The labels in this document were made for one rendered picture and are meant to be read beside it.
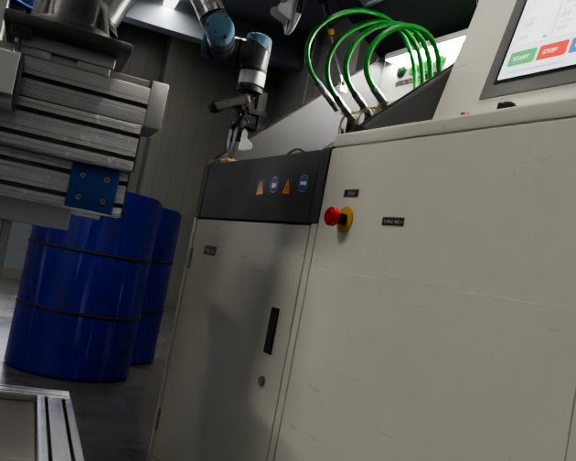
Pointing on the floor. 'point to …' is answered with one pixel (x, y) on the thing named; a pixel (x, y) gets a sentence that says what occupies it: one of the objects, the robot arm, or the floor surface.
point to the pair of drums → (94, 294)
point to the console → (453, 288)
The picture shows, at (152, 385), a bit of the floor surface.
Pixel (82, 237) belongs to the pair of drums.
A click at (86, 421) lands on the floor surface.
